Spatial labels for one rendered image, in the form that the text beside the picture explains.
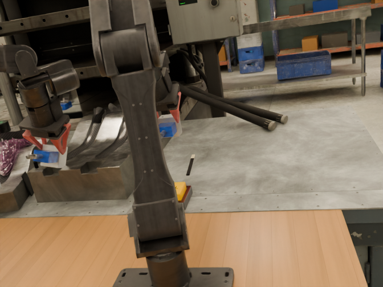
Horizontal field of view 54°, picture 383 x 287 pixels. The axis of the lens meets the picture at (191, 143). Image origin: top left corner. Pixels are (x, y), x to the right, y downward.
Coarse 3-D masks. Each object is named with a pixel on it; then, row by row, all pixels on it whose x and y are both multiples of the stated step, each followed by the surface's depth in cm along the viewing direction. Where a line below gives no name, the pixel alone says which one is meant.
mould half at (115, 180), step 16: (160, 112) 123; (80, 128) 120; (112, 128) 116; (80, 144) 114; (96, 144) 112; (128, 144) 107; (80, 160) 99; (96, 160) 97; (112, 160) 95; (128, 160) 96; (32, 176) 97; (64, 176) 95; (80, 176) 94; (96, 176) 93; (112, 176) 92; (128, 176) 95; (48, 192) 98; (64, 192) 97; (80, 192) 96; (96, 192) 95; (112, 192) 94; (128, 192) 94
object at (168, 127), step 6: (168, 114) 100; (162, 120) 98; (168, 120) 97; (174, 120) 97; (162, 126) 94; (168, 126) 94; (174, 126) 96; (180, 126) 100; (162, 132) 92; (168, 132) 94; (174, 132) 96; (180, 132) 100
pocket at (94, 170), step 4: (84, 164) 96; (88, 164) 97; (92, 164) 97; (96, 164) 97; (100, 164) 97; (84, 168) 96; (88, 168) 98; (92, 168) 98; (96, 168) 97; (84, 172) 96; (88, 172) 97; (92, 172) 97; (96, 172) 97
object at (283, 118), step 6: (228, 102) 141; (234, 102) 139; (240, 102) 139; (240, 108) 137; (246, 108) 136; (252, 108) 134; (258, 108) 133; (258, 114) 132; (264, 114) 131; (270, 114) 129; (276, 114) 128; (282, 114) 127; (276, 120) 128; (282, 120) 126
